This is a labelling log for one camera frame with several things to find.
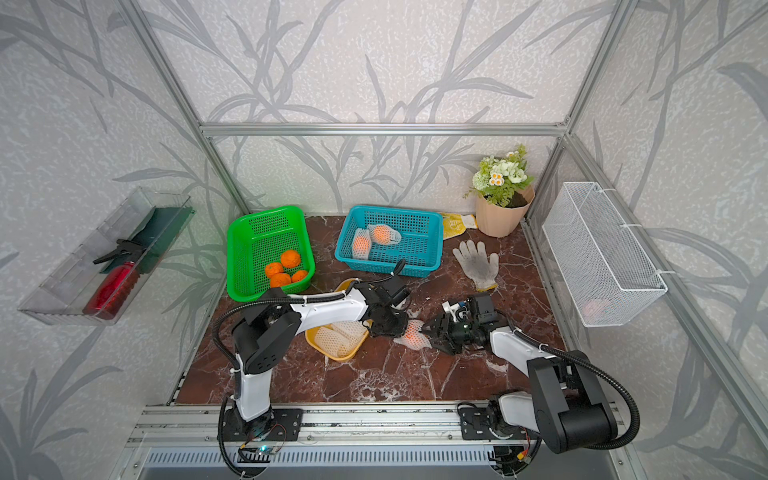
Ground yellow dotted work glove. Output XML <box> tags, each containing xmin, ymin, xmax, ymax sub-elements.
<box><xmin>441</xmin><ymin>213</ymin><xmax>477</xmax><ymax>240</ymax></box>

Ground clear plastic wall shelf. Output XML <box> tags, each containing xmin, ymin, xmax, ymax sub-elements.
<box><xmin>19</xmin><ymin>187</ymin><xmax>195</xmax><ymax>326</ymax></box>

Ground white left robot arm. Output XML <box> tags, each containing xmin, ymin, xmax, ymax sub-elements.
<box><xmin>213</xmin><ymin>274</ymin><xmax>410</xmax><ymax>422</ymax></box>

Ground teal plastic basket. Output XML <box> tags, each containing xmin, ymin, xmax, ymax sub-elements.
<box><xmin>335</xmin><ymin>205</ymin><xmax>444</xmax><ymax>278</ymax></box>

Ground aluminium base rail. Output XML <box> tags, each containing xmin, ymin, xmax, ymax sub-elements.
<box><xmin>110</xmin><ymin>401</ymin><xmax>631</xmax><ymax>480</ymax></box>

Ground pink object in wire basket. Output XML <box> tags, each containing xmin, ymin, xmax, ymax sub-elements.
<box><xmin>581</xmin><ymin>299</ymin><xmax>611</xmax><ymax>323</ymax></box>

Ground beige ribbed flower pot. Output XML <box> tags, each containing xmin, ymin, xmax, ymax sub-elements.
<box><xmin>475</xmin><ymin>186</ymin><xmax>535</xmax><ymax>238</ymax></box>

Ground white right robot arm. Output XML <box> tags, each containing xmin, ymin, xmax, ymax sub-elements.
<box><xmin>419</xmin><ymin>293</ymin><xmax>623</xmax><ymax>453</ymax></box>

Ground white green artificial flowers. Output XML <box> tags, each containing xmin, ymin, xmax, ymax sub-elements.
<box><xmin>467</xmin><ymin>144</ymin><xmax>534</xmax><ymax>208</ymax></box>

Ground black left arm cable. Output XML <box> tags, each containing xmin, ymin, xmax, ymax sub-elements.
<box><xmin>211</xmin><ymin>259</ymin><xmax>409</xmax><ymax>479</ymax></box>

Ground white wire mesh basket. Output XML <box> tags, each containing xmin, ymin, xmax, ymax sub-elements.
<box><xmin>543</xmin><ymin>182</ymin><xmax>668</xmax><ymax>328</ymax></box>

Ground yellow plastic tray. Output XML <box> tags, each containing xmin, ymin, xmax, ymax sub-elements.
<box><xmin>304</xmin><ymin>279</ymin><xmax>373</xmax><ymax>364</ymax></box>

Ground netted orange large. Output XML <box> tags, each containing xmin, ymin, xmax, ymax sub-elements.
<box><xmin>351</xmin><ymin>228</ymin><xmax>372</xmax><ymax>261</ymax></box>

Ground white foam net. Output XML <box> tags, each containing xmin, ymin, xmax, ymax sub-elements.
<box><xmin>314</xmin><ymin>327</ymin><xmax>355</xmax><ymax>358</ymax></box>
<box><xmin>330</xmin><ymin>321</ymin><xmax>368</xmax><ymax>344</ymax></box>

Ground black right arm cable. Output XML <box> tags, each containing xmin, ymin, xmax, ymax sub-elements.
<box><xmin>509</xmin><ymin>326</ymin><xmax>641</xmax><ymax>451</ymax></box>

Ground dark green trowel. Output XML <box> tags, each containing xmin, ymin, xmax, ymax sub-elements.
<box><xmin>130</xmin><ymin>206</ymin><xmax>194</xmax><ymax>275</ymax></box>

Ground green plastic basket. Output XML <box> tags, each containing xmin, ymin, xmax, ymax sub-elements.
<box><xmin>227</xmin><ymin>206</ymin><xmax>316</xmax><ymax>303</ymax></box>

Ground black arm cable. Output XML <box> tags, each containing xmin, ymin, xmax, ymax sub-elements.
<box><xmin>509</xmin><ymin>326</ymin><xmax>641</xmax><ymax>451</ymax></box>
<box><xmin>211</xmin><ymin>259</ymin><xmax>409</xmax><ymax>479</ymax></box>

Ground grey knit work glove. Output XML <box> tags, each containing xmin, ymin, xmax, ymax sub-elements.
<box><xmin>452</xmin><ymin>240</ymin><xmax>499</xmax><ymax>292</ymax></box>

